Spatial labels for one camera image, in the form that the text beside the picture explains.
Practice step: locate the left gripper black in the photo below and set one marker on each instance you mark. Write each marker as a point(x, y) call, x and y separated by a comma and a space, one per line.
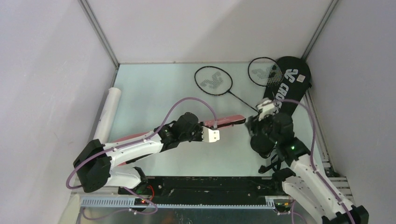
point(200, 137)

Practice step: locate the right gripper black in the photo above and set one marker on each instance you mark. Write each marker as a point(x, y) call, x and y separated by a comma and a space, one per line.
point(253, 121)

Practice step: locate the pink SPORT racket bag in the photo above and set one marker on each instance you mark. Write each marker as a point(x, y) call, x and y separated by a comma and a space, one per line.
point(222, 123)

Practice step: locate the white shuttlecock tube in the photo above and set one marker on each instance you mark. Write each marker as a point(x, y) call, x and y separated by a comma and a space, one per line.
point(107, 116)

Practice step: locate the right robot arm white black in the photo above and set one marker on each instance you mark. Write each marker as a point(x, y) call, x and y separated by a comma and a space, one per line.
point(302, 179)

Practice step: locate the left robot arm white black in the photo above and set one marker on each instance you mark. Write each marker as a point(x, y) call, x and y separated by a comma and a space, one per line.
point(99, 165)

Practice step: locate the black racket left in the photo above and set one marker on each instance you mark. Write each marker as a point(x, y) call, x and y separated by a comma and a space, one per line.
point(215, 81)

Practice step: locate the black racket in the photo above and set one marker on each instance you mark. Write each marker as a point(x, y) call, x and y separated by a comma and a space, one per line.
point(215, 81)
point(265, 72)

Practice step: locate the black racket right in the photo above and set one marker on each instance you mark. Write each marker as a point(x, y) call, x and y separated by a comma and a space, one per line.
point(265, 72)

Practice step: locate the black racket bag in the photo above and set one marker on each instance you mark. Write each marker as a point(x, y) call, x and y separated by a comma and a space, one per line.
point(296, 81)

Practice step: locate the right controller board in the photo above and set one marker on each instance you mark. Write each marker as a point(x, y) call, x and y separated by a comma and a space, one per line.
point(283, 207)

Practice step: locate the controller board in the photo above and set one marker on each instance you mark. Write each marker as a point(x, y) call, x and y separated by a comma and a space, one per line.
point(283, 207)
point(141, 202)

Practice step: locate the left controller board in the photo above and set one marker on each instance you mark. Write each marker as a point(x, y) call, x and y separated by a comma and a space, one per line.
point(141, 202)

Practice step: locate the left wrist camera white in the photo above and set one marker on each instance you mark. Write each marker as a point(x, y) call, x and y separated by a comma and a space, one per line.
point(209, 135)

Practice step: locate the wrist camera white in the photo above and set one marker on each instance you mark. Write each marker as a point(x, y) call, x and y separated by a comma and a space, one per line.
point(209, 135)
point(265, 107)

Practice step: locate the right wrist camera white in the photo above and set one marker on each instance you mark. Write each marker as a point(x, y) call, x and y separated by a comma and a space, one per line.
point(265, 107)

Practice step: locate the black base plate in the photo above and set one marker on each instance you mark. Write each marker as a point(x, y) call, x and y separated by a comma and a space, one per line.
point(214, 190)

